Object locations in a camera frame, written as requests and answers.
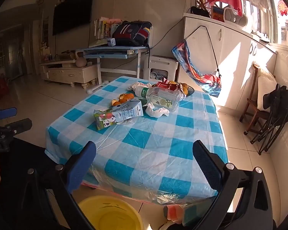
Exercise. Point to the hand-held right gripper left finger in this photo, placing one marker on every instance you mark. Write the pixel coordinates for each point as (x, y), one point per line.
(81, 165)

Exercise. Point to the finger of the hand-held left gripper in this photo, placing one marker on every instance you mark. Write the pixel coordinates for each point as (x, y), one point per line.
(19, 126)
(7, 113)

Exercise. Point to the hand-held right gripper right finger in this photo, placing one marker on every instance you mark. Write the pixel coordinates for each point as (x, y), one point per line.
(205, 164)

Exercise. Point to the yellow plastic basin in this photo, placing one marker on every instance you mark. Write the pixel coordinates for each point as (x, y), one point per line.
(110, 216)

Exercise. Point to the green and blue milk carton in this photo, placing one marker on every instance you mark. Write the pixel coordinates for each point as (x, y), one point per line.
(120, 115)

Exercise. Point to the orange peel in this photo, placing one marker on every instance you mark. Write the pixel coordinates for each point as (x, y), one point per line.
(126, 97)
(115, 102)

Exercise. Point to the white tissue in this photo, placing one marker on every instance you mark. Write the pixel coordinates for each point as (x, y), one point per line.
(156, 112)
(139, 85)

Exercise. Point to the large clear plastic bottle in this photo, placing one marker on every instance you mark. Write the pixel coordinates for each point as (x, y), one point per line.
(165, 98)

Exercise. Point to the red snack wrapper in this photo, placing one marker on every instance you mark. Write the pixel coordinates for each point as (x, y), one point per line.
(162, 84)

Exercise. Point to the small green-label plastic bottle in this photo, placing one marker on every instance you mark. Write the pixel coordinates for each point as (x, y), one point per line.
(142, 93)

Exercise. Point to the blue checked plastic tablecloth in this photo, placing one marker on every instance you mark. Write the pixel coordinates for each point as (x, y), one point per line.
(146, 143)

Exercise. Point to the dark fruit bowl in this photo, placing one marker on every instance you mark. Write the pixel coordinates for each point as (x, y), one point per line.
(190, 92)

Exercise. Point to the cream television cabinet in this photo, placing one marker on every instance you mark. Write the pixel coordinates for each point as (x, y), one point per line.
(69, 73)

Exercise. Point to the wooden chair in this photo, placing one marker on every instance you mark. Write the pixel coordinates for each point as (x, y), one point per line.
(252, 105)

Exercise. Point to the pink kettlebell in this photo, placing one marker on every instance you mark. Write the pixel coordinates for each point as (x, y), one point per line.
(81, 62)

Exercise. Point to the black folding chair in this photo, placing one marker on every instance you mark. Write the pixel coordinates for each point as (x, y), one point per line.
(278, 105)

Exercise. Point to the colourful printed tote bag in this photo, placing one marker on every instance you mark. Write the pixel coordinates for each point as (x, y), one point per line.
(194, 69)

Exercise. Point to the white cushion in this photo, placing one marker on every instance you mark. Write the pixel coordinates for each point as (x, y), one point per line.
(264, 86)

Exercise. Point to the white stool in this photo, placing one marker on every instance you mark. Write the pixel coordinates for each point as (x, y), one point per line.
(160, 64)

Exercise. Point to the white cabinet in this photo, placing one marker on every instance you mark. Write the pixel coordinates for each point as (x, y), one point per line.
(230, 52)

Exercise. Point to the blue study desk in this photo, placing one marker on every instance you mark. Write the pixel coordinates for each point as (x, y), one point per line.
(105, 51)

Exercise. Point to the row of books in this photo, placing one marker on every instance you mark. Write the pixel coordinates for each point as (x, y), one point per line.
(102, 28)

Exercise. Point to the navy and red backpack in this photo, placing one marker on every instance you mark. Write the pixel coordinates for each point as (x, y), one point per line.
(132, 33)

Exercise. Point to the pink plush toy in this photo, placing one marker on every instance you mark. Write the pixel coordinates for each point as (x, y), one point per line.
(115, 20)

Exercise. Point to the white boombox radio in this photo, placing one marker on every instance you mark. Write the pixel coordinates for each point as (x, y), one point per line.
(235, 16)

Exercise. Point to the orange picture box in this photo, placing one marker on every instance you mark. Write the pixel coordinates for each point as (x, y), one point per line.
(217, 13)

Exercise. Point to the black bag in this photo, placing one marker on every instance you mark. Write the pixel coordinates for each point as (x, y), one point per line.
(199, 11)

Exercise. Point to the red window decoration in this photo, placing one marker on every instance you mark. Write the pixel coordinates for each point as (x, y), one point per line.
(283, 7)

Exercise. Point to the red wall ornament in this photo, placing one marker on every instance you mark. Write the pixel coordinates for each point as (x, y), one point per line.
(40, 0)

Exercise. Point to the black wall television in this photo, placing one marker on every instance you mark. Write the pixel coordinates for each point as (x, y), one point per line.
(73, 12)

